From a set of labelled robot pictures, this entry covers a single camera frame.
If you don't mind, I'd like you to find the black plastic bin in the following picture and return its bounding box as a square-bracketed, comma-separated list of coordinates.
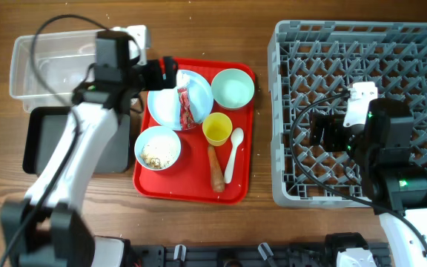
[22, 107, 133, 175]

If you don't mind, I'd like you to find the left black cable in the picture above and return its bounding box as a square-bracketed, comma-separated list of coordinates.
[0, 13, 110, 267]

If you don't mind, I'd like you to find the mint green bowl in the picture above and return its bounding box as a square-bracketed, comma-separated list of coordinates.
[211, 68, 255, 110]

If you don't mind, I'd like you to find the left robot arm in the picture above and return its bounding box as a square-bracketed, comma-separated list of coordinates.
[0, 30, 178, 266]

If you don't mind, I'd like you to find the light blue plate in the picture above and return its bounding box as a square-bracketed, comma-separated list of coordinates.
[148, 70, 214, 131]

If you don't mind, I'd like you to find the white plastic spoon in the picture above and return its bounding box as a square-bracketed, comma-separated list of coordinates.
[224, 128, 244, 184]

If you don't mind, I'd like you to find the yellow plastic cup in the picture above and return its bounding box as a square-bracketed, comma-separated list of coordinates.
[202, 112, 233, 146]

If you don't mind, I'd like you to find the grey dishwasher rack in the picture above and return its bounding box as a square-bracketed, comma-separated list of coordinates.
[268, 20, 427, 208]

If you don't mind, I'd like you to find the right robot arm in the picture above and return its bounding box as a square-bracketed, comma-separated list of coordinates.
[310, 98, 427, 266]

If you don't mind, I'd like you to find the blue bowl with food scraps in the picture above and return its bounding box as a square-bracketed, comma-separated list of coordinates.
[134, 126, 181, 171]

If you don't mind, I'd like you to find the clear plastic bin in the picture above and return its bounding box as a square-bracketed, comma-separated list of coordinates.
[9, 30, 97, 113]

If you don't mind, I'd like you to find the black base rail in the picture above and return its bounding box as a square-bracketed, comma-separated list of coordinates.
[124, 243, 391, 267]

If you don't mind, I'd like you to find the red snack wrapper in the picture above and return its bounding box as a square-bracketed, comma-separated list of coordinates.
[177, 88, 196, 131]

